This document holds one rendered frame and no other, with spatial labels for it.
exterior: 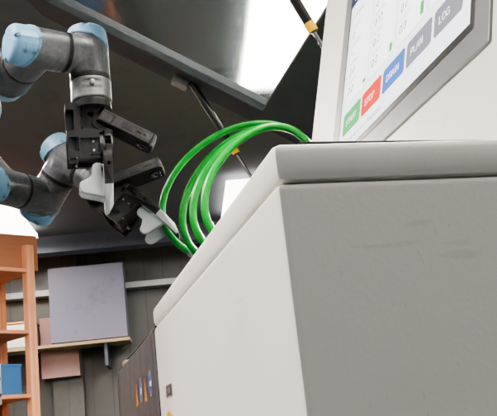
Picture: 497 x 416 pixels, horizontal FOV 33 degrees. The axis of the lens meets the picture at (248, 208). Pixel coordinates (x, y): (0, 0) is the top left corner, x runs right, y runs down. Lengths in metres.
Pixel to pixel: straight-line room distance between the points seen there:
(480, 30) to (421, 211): 0.27
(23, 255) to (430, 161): 6.40
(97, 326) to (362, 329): 7.95
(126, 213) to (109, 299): 6.85
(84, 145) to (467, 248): 1.01
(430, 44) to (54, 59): 0.81
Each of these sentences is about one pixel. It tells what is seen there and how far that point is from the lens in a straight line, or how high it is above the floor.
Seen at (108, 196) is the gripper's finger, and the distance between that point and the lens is 1.50.
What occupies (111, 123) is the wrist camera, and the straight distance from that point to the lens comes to 1.55.
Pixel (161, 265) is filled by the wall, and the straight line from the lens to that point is 8.94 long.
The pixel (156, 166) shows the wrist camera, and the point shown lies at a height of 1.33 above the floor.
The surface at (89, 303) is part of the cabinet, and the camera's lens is 8.54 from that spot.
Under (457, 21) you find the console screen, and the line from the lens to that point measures 0.89.
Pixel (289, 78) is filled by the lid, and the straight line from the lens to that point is 1.91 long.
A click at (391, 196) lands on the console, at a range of 0.60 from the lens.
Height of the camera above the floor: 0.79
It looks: 15 degrees up
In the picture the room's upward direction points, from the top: 6 degrees counter-clockwise
